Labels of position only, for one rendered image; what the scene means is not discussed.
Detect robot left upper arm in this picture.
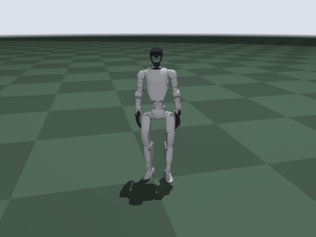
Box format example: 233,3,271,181
167,69,180,98

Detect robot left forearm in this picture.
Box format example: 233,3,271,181
173,96,181,114

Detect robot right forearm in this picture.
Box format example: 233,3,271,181
134,97,142,114

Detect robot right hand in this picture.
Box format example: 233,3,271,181
135,111,141,128

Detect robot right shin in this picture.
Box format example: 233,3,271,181
144,146,154,172

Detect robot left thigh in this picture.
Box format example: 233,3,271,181
163,111,176,150

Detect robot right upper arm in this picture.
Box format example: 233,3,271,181
135,70,146,98

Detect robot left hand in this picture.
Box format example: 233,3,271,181
174,110,181,128

